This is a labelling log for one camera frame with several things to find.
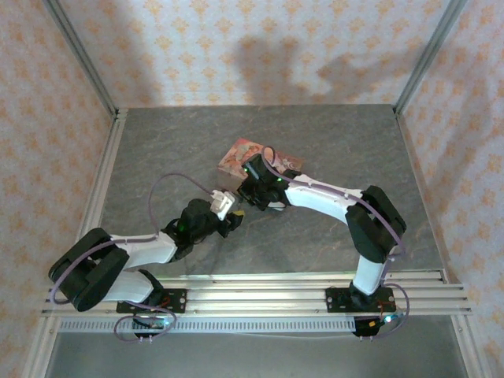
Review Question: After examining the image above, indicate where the aluminium lower frame bar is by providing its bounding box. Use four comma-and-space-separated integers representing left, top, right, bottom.
450, 314, 488, 378
21, 314, 60, 378

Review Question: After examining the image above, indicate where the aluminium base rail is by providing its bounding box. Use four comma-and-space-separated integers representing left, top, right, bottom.
41, 269, 473, 317

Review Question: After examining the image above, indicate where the white slotted cable duct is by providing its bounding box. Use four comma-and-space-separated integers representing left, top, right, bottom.
58, 317, 358, 335

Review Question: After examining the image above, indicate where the pink printed box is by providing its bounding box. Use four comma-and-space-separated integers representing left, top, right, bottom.
217, 137, 306, 195

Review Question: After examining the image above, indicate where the aluminium frame post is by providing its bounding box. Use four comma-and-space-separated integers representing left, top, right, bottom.
41, 0, 120, 117
393, 0, 469, 115

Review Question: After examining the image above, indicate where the aluminium table side rail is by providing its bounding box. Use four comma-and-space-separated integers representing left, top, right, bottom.
393, 105, 454, 283
69, 109, 129, 276

